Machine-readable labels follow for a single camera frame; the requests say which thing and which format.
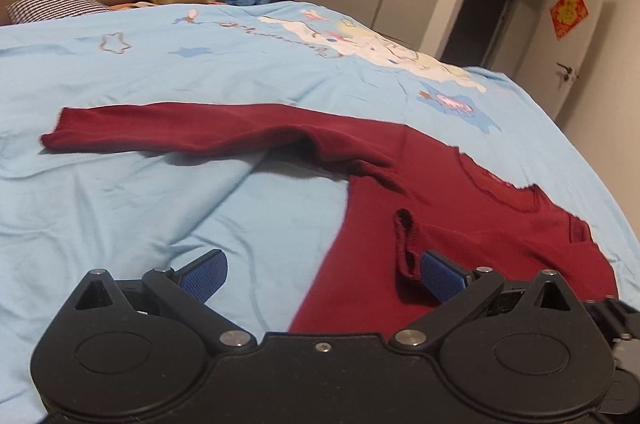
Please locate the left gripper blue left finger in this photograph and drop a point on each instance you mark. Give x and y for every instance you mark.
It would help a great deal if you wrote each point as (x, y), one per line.
(181, 295)

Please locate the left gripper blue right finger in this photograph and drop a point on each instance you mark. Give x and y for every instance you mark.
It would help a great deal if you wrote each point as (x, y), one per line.
(463, 295)

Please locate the dark red long-sleeve sweater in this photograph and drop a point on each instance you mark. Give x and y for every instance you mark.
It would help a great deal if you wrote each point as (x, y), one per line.
(407, 194)

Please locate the white bedroom door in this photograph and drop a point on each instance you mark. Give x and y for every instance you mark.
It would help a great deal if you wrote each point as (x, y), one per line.
(556, 51)

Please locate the light blue cartoon duvet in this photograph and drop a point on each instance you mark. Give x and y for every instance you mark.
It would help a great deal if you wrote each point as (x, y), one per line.
(275, 213)

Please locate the red fu door decoration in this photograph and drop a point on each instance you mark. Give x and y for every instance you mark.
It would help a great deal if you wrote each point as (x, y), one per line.
(566, 15)

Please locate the checkered pillow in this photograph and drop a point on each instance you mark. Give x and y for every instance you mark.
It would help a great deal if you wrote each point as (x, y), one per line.
(24, 11)

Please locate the black door handle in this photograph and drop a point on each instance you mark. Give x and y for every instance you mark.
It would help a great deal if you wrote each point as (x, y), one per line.
(567, 76)

